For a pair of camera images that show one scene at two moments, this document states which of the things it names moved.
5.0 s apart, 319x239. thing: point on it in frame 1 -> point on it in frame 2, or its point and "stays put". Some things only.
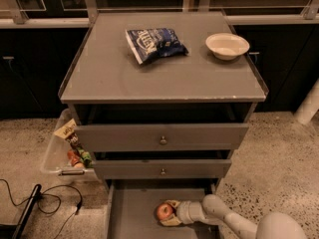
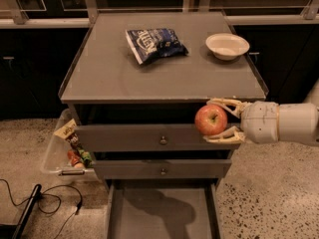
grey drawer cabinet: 160,102 stays put
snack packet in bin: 69,132 stays put
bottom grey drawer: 131,207 stays put
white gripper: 183,211 -> 260,120
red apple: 163,211 -> 211,119
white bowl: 227,46 stays put
